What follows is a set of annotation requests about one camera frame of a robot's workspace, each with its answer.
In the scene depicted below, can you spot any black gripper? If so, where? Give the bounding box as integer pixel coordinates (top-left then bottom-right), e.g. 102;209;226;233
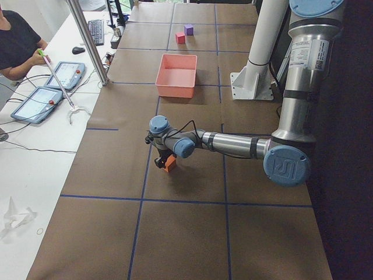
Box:
154;149;174;169

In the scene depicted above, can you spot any orange foam block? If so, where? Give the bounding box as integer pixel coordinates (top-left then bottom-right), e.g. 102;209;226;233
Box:
163;155;177;173

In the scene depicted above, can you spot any purple foam block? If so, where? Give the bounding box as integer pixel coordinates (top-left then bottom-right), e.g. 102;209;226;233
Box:
184;24;194;36

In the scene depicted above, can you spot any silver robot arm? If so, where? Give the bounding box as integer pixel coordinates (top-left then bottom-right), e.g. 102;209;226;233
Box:
145;1;346;187

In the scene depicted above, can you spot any pink plastic bin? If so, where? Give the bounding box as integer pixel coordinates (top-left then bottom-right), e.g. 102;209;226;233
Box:
156;54;198;99

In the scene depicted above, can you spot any reacher grabber stick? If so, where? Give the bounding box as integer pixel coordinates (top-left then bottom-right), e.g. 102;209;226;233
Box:
37;48;91;125

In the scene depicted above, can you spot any far teach pendant tablet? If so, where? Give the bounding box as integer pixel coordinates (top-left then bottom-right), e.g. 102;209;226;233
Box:
54;61;86;92

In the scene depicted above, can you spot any teach pendant tablet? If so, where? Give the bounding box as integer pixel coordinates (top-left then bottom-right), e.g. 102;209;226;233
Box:
54;61;86;92
10;86;63;124

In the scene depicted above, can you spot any red foam block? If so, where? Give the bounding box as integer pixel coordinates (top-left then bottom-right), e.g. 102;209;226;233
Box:
175;32;186;44

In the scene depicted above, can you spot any near teach pendant tablet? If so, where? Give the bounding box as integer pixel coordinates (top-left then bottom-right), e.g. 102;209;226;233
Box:
10;86;63;124

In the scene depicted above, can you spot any small metal cup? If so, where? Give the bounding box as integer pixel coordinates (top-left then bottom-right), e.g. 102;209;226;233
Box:
113;27;121;37

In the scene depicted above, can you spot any black computer mouse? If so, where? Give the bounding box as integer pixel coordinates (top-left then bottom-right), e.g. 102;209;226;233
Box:
72;47;85;55

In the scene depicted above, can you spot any black computer keyboard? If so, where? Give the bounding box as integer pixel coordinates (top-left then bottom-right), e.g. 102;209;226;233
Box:
87;19;104;46

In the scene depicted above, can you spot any crumpled white paper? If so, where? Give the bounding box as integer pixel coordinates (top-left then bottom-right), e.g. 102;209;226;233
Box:
1;197;38;239

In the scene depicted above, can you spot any person in black shirt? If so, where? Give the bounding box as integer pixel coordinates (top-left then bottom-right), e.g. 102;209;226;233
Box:
1;10;48;81

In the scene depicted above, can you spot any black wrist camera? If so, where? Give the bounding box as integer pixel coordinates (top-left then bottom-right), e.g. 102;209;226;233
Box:
145;132;154;145

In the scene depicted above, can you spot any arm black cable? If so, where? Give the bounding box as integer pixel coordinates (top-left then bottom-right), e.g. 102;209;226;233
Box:
161;120;218;152

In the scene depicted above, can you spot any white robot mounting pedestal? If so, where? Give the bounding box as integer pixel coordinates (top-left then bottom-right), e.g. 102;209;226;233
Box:
230;0;289;100

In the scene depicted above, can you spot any aluminium frame post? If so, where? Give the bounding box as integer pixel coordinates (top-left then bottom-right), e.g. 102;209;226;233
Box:
66;0;109;86

